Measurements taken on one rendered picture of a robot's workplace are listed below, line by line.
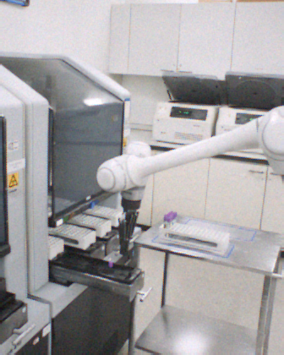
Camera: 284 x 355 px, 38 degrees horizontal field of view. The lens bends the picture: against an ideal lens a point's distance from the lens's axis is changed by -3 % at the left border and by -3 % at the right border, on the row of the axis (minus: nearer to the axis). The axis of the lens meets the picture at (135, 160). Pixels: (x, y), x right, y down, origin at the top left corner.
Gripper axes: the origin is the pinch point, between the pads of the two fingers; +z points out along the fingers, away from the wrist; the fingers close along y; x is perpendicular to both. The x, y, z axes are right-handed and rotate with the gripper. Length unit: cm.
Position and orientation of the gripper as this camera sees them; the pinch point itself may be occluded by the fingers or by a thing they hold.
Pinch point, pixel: (124, 246)
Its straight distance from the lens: 166.1
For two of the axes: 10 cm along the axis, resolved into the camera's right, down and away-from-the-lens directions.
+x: 8.7, 2.3, -4.4
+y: -4.7, 1.4, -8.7
